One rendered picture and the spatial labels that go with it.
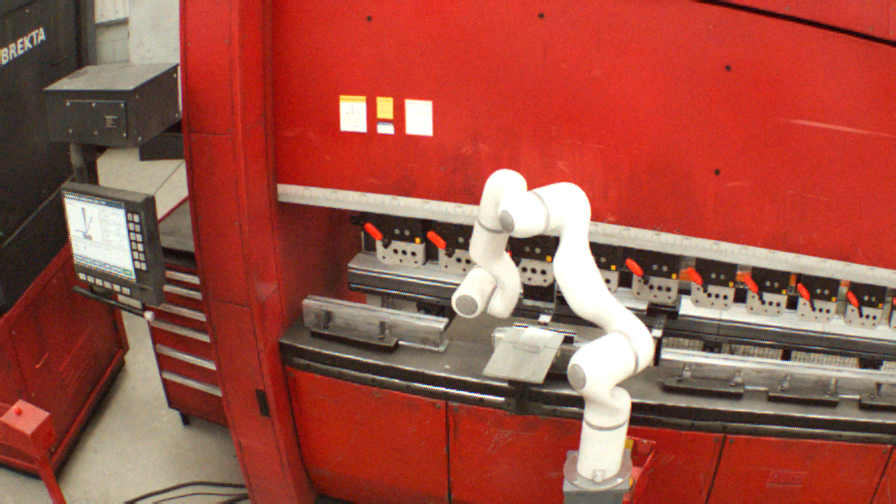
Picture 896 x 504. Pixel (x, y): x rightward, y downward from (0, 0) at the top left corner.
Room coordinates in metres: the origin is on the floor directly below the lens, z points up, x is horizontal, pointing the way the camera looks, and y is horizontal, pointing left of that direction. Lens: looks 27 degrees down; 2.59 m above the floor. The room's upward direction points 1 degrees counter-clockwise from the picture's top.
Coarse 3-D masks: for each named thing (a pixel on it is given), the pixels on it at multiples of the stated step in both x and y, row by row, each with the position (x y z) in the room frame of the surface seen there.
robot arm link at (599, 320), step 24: (552, 192) 2.06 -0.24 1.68; (576, 192) 2.08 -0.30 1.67; (552, 216) 2.02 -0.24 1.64; (576, 216) 2.04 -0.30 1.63; (576, 240) 1.99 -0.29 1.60; (576, 264) 1.94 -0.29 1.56; (576, 288) 1.91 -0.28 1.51; (600, 288) 1.91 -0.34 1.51; (576, 312) 1.91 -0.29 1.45; (600, 312) 1.89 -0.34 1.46; (624, 312) 1.88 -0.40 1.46; (624, 336) 1.84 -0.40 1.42; (648, 336) 1.85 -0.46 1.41; (648, 360) 1.83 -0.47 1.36
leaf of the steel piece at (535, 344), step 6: (522, 336) 2.54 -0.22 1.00; (528, 336) 2.54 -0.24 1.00; (534, 336) 2.54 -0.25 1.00; (540, 336) 2.53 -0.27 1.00; (546, 336) 2.53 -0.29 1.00; (516, 342) 2.47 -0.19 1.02; (522, 342) 2.50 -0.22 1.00; (528, 342) 2.50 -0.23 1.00; (534, 342) 2.50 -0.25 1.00; (540, 342) 2.50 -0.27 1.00; (546, 342) 2.50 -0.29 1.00; (516, 348) 2.47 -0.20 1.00; (522, 348) 2.46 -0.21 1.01; (528, 348) 2.46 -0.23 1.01; (534, 348) 2.45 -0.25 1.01; (540, 348) 2.47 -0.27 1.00
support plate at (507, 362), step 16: (512, 336) 2.54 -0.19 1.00; (560, 336) 2.53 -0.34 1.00; (496, 352) 2.46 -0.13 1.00; (512, 352) 2.45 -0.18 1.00; (528, 352) 2.45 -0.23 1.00; (544, 352) 2.44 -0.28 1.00; (496, 368) 2.37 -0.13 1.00; (512, 368) 2.37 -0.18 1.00; (528, 368) 2.36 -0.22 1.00; (544, 368) 2.36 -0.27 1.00
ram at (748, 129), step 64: (320, 0) 2.77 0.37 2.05; (384, 0) 2.70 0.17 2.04; (448, 0) 2.63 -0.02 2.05; (512, 0) 2.57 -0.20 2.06; (576, 0) 2.50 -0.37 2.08; (640, 0) 2.44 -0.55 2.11; (704, 0) 2.43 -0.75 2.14; (320, 64) 2.77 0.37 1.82; (384, 64) 2.70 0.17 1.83; (448, 64) 2.63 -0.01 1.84; (512, 64) 2.57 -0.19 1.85; (576, 64) 2.51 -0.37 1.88; (640, 64) 2.44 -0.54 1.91; (704, 64) 2.37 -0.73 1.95; (768, 64) 2.30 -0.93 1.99; (832, 64) 2.23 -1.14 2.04; (320, 128) 2.78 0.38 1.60; (448, 128) 2.64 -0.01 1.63; (512, 128) 2.57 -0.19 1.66; (576, 128) 2.51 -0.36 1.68; (640, 128) 2.44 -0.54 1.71; (704, 128) 2.37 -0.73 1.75; (768, 128) 2.30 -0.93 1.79; (832, 128) 2.22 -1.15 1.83; (384, 192) 2.70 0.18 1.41; (448, 192) 2.64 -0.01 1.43; (640, 192) 2.44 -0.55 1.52; (704, 192) 2.37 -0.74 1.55; (768, 192) 2.30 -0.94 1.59; (832, 192) 2.22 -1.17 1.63; (704, 256) 2.37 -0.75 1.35; (832, 256) 2.21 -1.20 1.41
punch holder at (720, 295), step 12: (696, 264) 2.37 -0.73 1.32; (708, 264) 2.36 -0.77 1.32; (720, 264) 2.34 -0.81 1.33; (732, 264) 2.33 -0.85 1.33; (708, 276) 2.36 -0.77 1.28; (720, 276) 2.35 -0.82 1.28; (732, 276) 2.33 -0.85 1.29; (696, 288) 2.37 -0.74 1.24; (708, 288) 2.35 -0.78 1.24; (720, 288) 2.34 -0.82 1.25; (732, 288) 2.33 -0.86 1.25; (696, 300) 2.38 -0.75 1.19; (708, 300) 2.35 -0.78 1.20; (720, 300) 2.34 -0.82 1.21; (732, 300) 2.32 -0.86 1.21
